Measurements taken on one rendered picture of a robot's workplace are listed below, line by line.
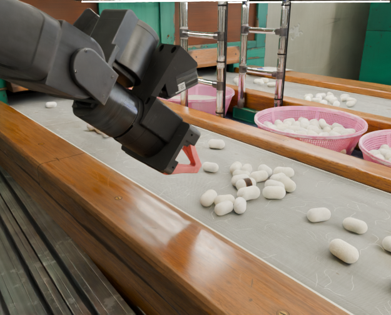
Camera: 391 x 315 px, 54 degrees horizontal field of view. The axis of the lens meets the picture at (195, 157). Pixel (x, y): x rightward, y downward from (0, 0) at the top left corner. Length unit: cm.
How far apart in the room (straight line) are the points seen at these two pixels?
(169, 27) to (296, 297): 129
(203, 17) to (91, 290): 132
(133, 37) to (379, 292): 39
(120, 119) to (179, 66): 10
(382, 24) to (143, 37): 316
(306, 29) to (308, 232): 298
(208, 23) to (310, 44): 192
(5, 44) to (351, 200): 53
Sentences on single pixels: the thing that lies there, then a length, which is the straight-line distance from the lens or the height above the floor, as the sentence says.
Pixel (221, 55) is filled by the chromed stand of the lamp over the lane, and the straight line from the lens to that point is 98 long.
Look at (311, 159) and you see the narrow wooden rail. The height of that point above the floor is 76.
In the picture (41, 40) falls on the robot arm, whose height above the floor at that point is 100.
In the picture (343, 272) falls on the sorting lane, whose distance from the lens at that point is 50.
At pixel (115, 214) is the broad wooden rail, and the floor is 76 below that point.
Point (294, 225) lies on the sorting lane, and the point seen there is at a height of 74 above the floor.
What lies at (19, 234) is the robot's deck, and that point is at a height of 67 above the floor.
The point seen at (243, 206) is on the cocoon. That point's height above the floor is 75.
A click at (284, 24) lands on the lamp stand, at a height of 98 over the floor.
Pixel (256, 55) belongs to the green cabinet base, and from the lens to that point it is 193.
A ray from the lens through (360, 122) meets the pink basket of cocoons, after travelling 103.
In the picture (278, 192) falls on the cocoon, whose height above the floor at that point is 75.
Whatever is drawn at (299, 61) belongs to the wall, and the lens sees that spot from 344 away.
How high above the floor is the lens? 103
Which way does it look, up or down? 22 degrees down
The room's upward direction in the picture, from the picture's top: straight up
